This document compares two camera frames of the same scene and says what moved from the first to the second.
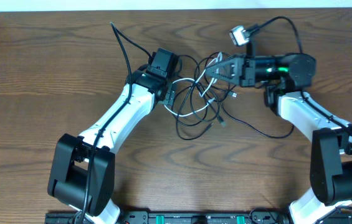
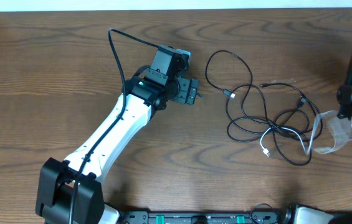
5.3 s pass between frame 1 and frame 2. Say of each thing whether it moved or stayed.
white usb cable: moved
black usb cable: moved
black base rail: stayed
